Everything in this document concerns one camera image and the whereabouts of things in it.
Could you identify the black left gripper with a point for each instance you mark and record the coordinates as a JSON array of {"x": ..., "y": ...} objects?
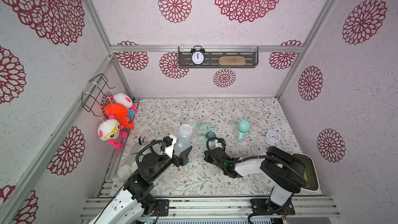
[{"x": 182, "y": 155}]

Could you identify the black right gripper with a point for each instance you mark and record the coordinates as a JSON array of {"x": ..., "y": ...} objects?
[{"x": 214, "y": 155}]

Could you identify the clear baby bottle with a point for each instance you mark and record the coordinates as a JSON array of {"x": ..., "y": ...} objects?
[
  {"x": 184, "y": 137},
  {"x": 193, "y": 123}
]

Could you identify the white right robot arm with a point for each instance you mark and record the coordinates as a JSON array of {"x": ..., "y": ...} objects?
[{"x": 284, "y": 169}]

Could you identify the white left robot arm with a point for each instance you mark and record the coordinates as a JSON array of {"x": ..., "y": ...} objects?
[{"x": 133, "y": 200}]

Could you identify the grey white husky plush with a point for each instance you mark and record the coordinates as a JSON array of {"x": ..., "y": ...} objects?
[{"x": 129, "y": 166}]

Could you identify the white alarm clock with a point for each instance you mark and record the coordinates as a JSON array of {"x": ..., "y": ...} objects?
[{"x": 272, "y": 138}]

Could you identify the red orange plush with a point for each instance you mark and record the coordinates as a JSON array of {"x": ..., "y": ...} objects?
[{"x": 118, "y": 112}]

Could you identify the white plush yellow glasses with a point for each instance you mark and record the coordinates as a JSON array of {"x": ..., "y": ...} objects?
[{"x": 111, "y": 131}]

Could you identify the white pink plush upper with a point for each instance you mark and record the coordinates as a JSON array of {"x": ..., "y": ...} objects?
[{"x": 124, "y": 100}]

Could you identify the black alarm clock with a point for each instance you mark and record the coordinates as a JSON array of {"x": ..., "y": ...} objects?
[{"x": 198, "y": 55}]

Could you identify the white sterilizer box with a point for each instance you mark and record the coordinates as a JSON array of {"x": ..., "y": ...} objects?
[{"x": 310, "y": 175}]

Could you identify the metal base rail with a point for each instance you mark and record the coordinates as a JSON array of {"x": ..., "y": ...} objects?
[{"x": 235, "y": 210}]

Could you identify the grey wall shelf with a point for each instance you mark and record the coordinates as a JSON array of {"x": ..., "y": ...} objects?
[{"x": 211, "y": 58}]

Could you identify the black wire basket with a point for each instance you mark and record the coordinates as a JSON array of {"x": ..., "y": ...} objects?
[{"x": 89, "y": 99}]

